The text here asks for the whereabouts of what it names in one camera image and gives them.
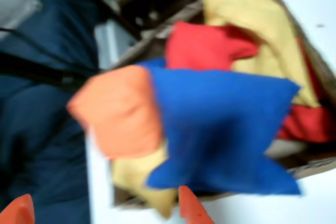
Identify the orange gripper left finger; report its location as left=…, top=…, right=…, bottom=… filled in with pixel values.
left=0, top=194, right=36, bottom=224

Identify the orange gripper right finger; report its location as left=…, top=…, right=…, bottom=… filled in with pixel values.
left=178, top=185, right=215, bottom=224

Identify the blue bean bag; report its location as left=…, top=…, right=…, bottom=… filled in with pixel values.
left=136, top=58, right=302, bottom=196

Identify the square yellow bean bag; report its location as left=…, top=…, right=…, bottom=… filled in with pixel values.
left=111, top=142, right=176, bottom=219

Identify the large orange bean bag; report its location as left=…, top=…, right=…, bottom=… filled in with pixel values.
left=67, top=65, right=165, bottom=161

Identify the cardboard box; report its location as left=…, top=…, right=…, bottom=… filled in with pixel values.
left=104, top=0, right=336, bottom=209

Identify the dark red bean bag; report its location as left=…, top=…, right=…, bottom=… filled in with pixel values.
left=278, top=37, right=334, bottom=143

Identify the bright red bean bag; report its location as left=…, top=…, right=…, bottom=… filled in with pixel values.
left=165, top=22, right=259, bottom=71

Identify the long yellow bean bag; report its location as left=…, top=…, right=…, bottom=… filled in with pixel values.
left=202, top=0, right=320, bottom=108

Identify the person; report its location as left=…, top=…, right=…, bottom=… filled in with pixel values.
left=0, top=0, right=106, bottom=224

